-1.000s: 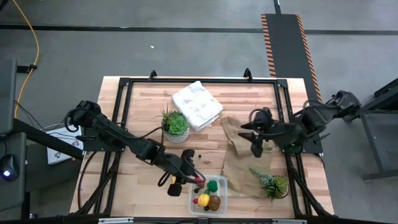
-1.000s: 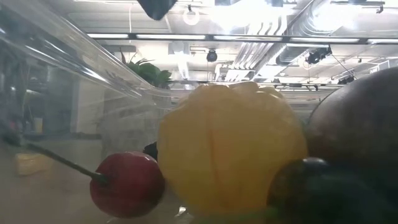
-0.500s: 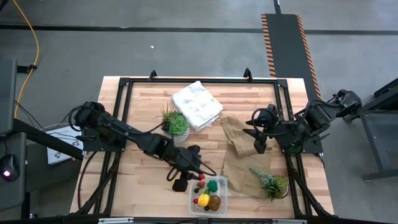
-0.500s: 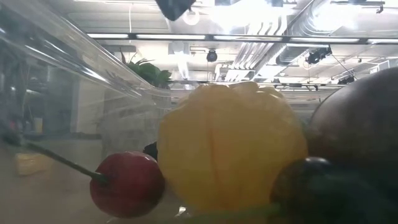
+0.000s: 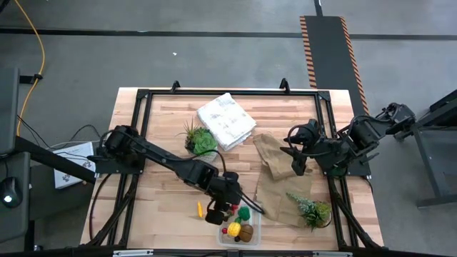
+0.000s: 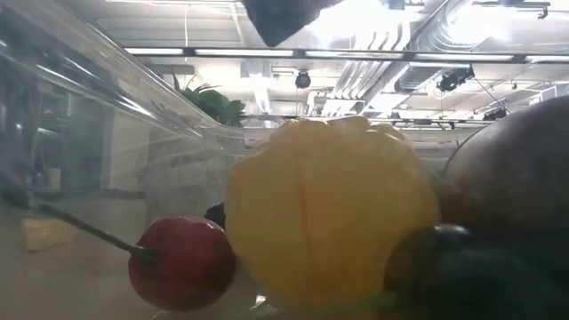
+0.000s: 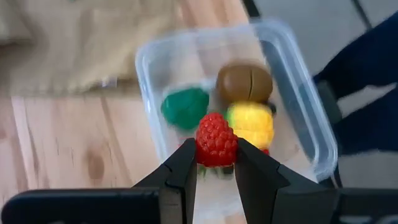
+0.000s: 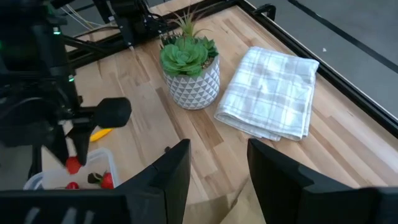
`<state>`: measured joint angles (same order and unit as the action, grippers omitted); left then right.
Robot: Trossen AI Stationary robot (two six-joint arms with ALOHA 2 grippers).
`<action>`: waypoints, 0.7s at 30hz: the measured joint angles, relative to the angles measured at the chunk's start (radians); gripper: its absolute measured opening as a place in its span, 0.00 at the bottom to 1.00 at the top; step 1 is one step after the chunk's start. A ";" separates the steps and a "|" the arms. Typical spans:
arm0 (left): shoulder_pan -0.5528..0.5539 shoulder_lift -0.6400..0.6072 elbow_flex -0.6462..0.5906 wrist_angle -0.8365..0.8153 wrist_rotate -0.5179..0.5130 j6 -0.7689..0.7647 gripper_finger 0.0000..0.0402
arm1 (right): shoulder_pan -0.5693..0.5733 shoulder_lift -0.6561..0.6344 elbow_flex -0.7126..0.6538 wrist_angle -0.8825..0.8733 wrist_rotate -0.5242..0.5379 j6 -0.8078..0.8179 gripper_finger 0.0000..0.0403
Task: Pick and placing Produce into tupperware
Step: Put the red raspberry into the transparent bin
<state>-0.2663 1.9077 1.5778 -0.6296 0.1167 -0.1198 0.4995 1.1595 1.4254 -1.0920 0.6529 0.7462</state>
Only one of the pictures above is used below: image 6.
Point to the black crossbar with light strips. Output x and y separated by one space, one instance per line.
244 52

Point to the silver ventilation duct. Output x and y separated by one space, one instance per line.
489 26

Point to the clear plastic tupperware container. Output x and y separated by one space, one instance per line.
133 111

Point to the brown toy kiwi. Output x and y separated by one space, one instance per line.
511 178

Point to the red toy cherry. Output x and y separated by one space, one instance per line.
182 266

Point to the succulent in white patterned pot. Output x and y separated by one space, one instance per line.
213 104

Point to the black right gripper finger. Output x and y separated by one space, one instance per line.
280 18

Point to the dark toy cherry green stem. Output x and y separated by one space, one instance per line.
444 275

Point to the black ceiling-hung camera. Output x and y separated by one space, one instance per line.
451 81

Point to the black dome camera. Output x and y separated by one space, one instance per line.
302 80

